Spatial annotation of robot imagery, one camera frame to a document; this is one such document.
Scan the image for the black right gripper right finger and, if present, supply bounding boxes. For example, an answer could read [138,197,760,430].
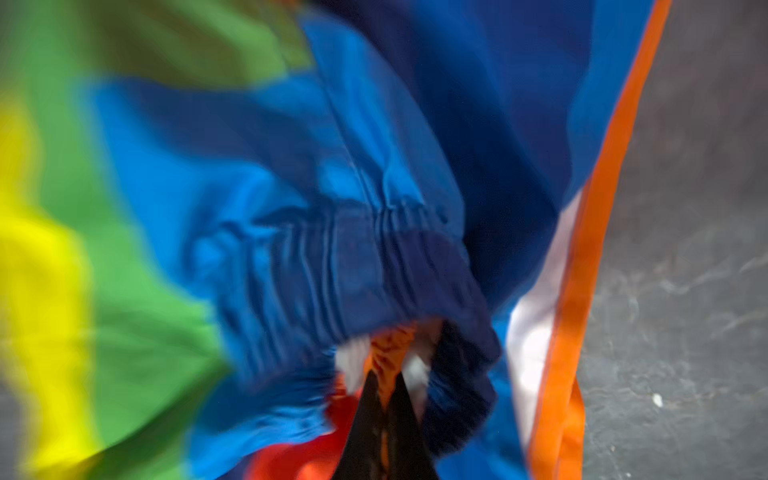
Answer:
[383,374,439,480]

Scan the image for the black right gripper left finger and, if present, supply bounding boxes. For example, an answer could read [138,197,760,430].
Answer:
[331,371,385,480]

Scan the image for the multicolour striped shorts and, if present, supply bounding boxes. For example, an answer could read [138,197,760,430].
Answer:
[1,1,670,479]

